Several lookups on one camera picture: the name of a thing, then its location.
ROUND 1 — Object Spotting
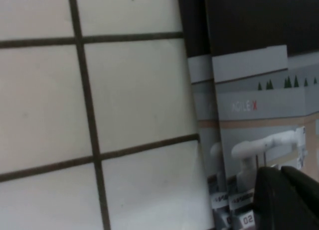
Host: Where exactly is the AgileX product catalogue book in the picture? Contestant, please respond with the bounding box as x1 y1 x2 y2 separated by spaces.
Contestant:
176 0 319 230

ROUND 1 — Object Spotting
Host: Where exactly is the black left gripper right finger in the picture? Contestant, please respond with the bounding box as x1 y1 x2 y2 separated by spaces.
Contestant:
279 165 319 230

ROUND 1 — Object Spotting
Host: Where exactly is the white black-grid tablecloth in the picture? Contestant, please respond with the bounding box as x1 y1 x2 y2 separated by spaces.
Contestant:
0 0 217 230

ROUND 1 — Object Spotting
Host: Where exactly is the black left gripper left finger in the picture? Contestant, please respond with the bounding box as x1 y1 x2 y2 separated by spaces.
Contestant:
251 166 297 230

